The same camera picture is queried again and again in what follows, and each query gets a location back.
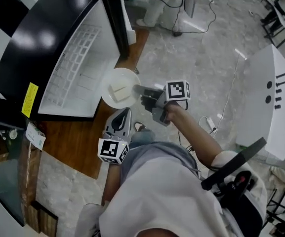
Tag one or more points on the person's left forearm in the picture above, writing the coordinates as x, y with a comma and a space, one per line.
111, 181

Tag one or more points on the white power strip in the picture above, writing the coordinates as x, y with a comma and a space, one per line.
210, 123

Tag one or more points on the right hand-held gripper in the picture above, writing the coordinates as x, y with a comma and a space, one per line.
176, 90

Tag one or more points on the black mini fridge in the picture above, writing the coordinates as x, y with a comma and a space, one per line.
33, 33

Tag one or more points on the large white box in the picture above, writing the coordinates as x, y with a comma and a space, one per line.
263, 95

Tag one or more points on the person's brown white shoe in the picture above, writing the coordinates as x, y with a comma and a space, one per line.
140, 126

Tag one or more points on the white crumpled cloth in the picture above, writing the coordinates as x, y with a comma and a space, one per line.
34, 136

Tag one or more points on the person's white shirt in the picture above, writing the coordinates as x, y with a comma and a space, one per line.
162, 194

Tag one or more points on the white round plate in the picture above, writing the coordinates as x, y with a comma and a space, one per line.
122, 102

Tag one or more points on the person's grey jeans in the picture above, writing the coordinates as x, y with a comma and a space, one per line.
154, 152

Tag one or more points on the person's right forearm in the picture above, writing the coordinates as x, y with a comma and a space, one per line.
194, 134

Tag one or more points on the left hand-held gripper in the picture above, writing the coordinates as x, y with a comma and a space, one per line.
110, 148

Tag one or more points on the glass desk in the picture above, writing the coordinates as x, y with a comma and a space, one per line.
1, 176

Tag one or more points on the black device with red button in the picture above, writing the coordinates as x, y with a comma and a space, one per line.
238, 184

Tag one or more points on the wooden steps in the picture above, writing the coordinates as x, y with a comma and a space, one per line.
46, 221

